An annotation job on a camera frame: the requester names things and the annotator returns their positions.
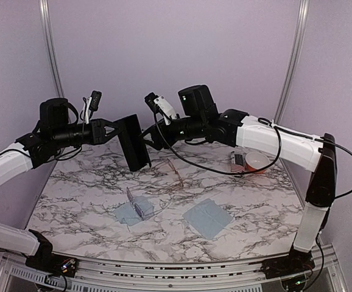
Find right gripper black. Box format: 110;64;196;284
139;114;206;150

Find black glasses case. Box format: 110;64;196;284
118;114;151;172

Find pink frame sunglasses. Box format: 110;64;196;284
144;158;184;195

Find clear purple lens sunglasses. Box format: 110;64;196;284
127;188;162;221

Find blue cleaning cloth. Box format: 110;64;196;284
183;199;233;240
113;202;143;226

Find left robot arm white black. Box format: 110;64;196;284
0;95;125;271

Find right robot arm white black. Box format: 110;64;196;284
144;85;337;279

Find striped flag glasses pouch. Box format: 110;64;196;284
230;151;245;177

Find orange white bowl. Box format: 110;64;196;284
245;151;270;174

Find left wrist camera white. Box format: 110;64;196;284
80;91;102;124

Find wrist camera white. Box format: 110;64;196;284
80;91;102;124
144;92;179;125

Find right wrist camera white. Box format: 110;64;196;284
144;92;179;125

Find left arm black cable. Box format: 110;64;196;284
54;145;84;161

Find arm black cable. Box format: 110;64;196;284
153;112;352;198
54;145;84;161

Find left aluminium frame post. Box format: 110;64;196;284
39;0;65;97

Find aluminium frame post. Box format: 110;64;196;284
39;0;65;97
274;0;310;123

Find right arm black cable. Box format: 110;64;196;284
153;112;352;198

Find front aluminium rail base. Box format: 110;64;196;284
0;245;348;291

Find right aluminium frame post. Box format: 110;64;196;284
274;0;310;123

